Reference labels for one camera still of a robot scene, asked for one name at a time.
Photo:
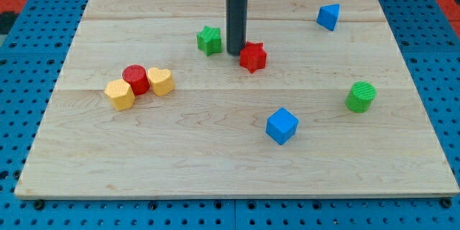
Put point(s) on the blue triangle block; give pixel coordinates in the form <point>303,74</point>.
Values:
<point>328,16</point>

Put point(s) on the green star block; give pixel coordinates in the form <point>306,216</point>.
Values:
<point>209,40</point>

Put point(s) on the red cylinder block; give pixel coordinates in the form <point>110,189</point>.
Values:
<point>136,77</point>

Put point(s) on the yellow heart block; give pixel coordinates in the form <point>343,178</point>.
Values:
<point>161,81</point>

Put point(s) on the blue cube block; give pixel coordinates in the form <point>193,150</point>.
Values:
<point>281,126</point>

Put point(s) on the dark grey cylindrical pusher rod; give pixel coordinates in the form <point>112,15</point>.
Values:
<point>236,26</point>

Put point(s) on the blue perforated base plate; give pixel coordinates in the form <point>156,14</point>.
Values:
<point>31,59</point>

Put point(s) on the green cylinder block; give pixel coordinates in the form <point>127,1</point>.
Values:
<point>360,97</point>

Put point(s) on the red star block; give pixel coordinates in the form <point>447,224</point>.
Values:
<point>253,56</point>

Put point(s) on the yellow hexagon block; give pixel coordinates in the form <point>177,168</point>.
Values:
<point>120,94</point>

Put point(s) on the light wooden board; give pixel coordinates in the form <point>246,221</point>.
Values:
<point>206,138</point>

